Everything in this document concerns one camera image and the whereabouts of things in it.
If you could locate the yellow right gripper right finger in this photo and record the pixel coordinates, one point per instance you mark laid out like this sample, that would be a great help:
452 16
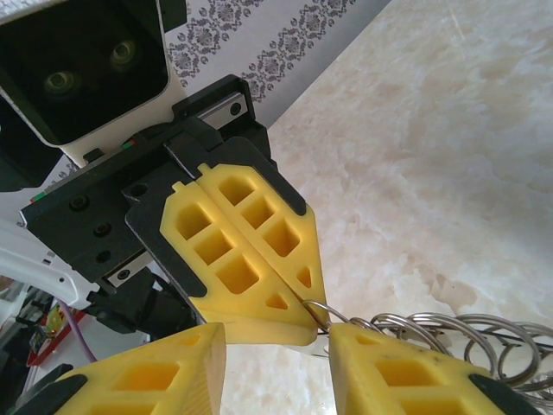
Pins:
358 367

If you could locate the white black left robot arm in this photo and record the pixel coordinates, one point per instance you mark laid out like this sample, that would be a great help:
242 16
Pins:
34 259

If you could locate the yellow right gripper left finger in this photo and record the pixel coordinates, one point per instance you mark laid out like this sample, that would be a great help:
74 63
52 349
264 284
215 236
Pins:
207 367

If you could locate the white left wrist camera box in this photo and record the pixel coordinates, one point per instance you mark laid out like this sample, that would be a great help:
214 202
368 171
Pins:
86 65

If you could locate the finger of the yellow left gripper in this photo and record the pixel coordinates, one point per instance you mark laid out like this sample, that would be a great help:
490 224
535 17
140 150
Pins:
259 311
302 242

